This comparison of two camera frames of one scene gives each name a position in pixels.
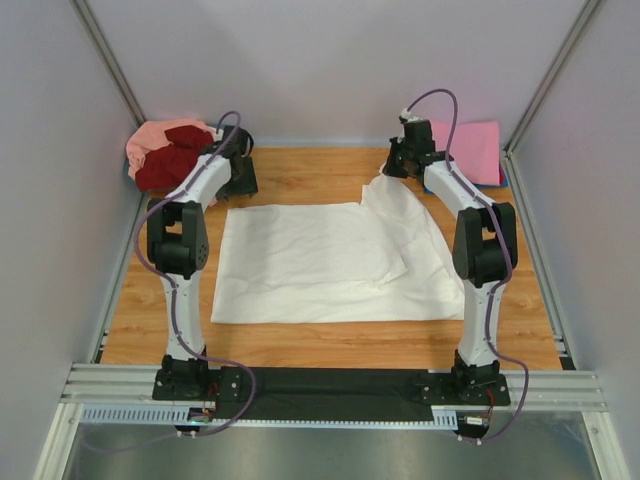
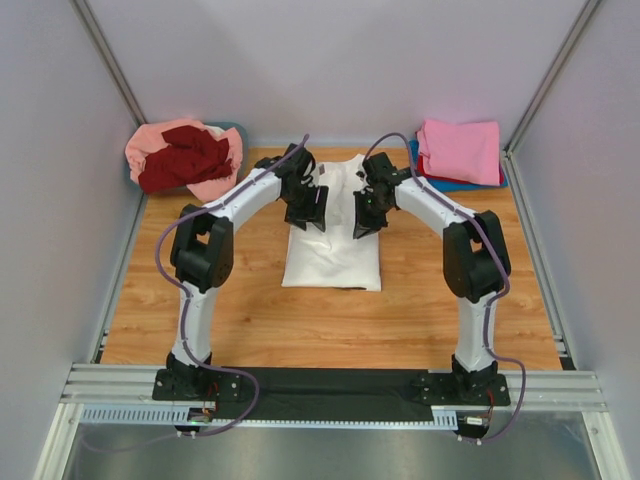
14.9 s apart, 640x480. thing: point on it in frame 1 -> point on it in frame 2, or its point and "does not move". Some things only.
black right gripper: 389,166 -> 365,224
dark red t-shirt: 160,168 does not move
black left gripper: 247,186 -> 313,213
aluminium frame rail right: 539,267 does not move
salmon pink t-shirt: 145,137 does not move
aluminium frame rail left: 108,60 does not move
